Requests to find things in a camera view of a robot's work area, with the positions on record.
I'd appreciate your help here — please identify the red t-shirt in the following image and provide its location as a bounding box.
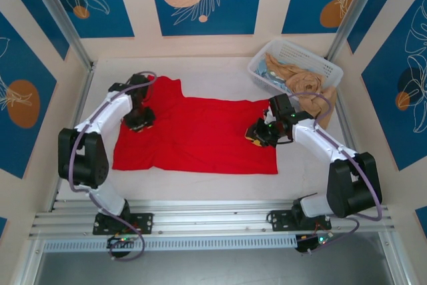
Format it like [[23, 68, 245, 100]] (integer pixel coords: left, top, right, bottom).
[[111, 76, 280, 176]]

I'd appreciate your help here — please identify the tan t-shirt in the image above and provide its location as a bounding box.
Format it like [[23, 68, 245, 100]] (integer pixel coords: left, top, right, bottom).
[[265, 51, 338, 129]]

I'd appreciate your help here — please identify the light blue t-shirt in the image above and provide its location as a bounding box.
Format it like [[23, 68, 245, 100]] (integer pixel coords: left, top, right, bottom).
[[254, 59, 286, 85]]

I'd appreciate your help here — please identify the white plastic laundry basket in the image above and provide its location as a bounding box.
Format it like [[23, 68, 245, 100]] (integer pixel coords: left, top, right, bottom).
[[246, 38, 344, 94]]

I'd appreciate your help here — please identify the grey metal panel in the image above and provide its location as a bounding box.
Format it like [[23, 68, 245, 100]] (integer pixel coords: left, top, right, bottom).
[[31, 233, 398, 285]]

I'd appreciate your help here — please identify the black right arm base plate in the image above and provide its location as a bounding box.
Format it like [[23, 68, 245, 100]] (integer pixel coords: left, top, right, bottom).
[[268, 210, 333, 232]]

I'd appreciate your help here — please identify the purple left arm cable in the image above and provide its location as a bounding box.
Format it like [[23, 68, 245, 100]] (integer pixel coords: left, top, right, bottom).
[[68, 69, 157, 262]]

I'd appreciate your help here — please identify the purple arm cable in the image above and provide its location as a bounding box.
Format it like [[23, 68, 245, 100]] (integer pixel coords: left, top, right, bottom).
[[288, 91, 384, 256], [68, 69, 157, 262]]

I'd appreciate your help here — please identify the aluminium mounting rail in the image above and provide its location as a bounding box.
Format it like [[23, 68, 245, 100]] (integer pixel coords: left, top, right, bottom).
[[28, 198, 391, 240]]

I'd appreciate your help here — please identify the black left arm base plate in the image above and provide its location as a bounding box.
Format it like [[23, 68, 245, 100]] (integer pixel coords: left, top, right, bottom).
[[92, 212, 155, 235]]

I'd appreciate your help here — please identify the white slotted cable duct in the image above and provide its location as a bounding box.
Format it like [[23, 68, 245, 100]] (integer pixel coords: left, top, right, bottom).
[[43, 235, 298, 252]]

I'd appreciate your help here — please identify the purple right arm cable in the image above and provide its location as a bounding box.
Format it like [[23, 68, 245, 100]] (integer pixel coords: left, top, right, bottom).
[[288, 91, 384, 256]]

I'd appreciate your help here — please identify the aluminium frame post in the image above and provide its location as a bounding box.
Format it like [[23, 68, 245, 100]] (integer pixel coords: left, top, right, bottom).
[[23, 0, 96, 72], [325, 0, 380, 62]]

